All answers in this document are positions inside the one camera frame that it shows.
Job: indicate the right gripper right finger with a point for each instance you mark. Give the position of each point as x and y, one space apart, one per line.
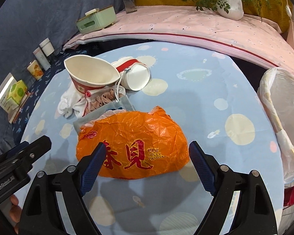
254 213

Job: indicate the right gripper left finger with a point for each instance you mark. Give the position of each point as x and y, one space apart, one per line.
41 212

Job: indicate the orange plastic bag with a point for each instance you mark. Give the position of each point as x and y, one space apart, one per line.
138 144

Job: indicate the red white paper bowl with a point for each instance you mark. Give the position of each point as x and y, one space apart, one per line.
90 73

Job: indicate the grey drawstring pouch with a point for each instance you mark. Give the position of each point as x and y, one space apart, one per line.
122 104

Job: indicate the red white paper cup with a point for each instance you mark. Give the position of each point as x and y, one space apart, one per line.
134 75

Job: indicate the white lined trash bin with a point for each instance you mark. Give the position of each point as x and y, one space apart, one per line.
276 93

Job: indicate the person's left hand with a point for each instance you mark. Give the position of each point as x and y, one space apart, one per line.
15 212

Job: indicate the red thermos flask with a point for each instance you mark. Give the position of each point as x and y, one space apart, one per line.
289 196

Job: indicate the white cardboard box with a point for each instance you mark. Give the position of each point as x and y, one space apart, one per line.
4 89

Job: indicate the green yellow small box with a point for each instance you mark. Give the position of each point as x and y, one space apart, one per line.
16 93

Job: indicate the white tall tube bottle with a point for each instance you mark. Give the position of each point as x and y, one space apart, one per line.
41 58

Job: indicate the pink dotted scrunchie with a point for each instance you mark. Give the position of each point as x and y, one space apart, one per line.
98 100

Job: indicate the blue planet pattern tablecloth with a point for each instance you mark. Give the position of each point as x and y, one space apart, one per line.
147 184

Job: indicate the white jar with lid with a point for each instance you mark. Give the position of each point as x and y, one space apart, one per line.
47 47

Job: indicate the blue blanket backdrop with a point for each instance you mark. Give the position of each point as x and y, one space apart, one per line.
24 24

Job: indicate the mint green tissue box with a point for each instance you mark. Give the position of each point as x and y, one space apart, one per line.
96 19

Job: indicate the pink bedding mat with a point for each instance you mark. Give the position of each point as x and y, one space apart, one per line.
250 38

